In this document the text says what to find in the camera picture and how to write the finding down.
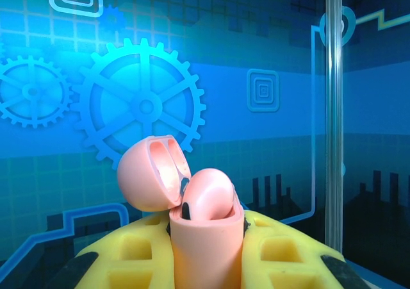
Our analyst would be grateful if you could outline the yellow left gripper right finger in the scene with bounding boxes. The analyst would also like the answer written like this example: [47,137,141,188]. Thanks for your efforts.
[240,209,374,289]

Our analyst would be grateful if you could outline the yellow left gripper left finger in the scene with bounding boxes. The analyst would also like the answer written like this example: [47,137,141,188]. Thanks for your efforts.
[47,213,176,289]

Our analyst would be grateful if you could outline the salmon pink earbud charging case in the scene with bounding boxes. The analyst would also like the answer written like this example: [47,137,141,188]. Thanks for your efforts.
[116,134,247,289]

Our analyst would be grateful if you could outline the aluminium frame post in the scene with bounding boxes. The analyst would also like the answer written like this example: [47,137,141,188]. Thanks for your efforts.
[324,0,346,257]

